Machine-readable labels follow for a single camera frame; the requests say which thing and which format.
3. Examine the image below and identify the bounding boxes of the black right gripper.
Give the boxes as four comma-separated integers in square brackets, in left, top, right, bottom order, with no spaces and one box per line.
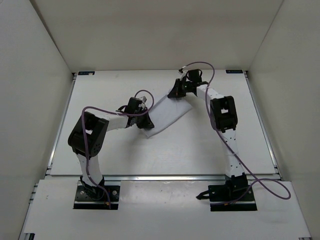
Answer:
[167,79,192,99]

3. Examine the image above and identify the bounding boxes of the white skirt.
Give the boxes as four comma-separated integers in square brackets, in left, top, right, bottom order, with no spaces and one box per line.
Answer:
[142,93,193,138]

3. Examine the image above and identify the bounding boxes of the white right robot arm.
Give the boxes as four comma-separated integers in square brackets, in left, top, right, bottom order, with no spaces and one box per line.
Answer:
[167,69,248,200]

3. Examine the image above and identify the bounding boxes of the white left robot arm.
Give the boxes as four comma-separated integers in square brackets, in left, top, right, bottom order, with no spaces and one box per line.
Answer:
[67,96,155,205]

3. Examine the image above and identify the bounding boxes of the right blue corner label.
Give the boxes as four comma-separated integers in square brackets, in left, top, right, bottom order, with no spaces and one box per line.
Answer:
[225,69,243,74]

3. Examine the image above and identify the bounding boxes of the blue corner label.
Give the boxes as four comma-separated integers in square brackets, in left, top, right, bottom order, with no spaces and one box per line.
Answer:
[77,71,95,76]
[225,69,243,74]

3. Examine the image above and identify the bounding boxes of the left blue corner label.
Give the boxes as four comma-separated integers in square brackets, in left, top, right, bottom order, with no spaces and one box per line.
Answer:
[77,71,95,76]

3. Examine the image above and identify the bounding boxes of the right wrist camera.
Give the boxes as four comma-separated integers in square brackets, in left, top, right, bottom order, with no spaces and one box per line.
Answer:
[178,67,188,81]

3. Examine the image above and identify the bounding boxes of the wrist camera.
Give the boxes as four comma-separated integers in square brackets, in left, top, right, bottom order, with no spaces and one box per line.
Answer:
[139,96,147,104]
[178,67,188,81]

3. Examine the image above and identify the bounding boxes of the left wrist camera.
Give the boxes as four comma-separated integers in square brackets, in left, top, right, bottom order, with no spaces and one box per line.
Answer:
[139,96,147,104]

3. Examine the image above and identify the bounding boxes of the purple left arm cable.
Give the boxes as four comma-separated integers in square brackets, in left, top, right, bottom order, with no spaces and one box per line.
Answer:
[81,89,155,208]

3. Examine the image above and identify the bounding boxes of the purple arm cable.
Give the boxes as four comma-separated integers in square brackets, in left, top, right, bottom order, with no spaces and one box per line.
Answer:
[182,61,292,208]
[81,89,155,208]

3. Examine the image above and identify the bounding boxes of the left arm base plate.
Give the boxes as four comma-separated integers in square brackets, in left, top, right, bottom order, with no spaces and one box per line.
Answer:
[73,181,121,211]

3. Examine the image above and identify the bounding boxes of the aluminium rail across table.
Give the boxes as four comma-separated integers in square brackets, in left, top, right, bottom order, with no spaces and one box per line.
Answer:
[45,173,281,181]

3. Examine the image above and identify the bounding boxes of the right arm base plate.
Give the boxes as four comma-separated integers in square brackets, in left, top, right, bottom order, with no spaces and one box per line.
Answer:
[196,184,258,212]

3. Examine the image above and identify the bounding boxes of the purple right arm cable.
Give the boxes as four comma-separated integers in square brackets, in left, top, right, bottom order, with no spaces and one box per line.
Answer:
[182,61,292,208]

